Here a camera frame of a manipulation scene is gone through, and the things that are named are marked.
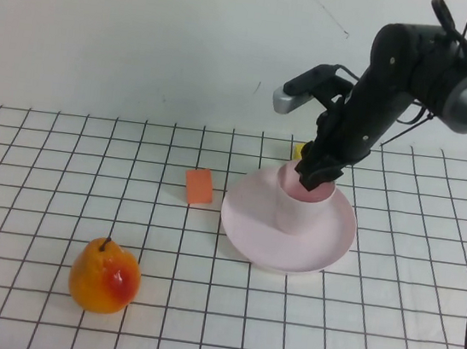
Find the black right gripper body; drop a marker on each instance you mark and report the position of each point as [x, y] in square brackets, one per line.
[371, 106]

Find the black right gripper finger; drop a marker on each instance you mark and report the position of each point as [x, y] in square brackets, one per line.
[307, 160]
[321, 178]

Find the pink plastic cup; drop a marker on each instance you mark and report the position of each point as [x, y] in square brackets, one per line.
[295, 213]

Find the pink round plate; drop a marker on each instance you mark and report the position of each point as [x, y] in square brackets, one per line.
[251, 237]

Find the yellow foam block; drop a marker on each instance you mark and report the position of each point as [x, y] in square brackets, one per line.
[297, 151]

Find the orange foam block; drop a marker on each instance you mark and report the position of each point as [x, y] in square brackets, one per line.
[198, 187]

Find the orange red toy pear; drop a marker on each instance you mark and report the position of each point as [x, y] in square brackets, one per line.
[94, 281]

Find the white black grid tablecloth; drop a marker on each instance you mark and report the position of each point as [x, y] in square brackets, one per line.
[43, 179]

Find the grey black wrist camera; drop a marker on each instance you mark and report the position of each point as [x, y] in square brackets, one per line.
[300, 90]

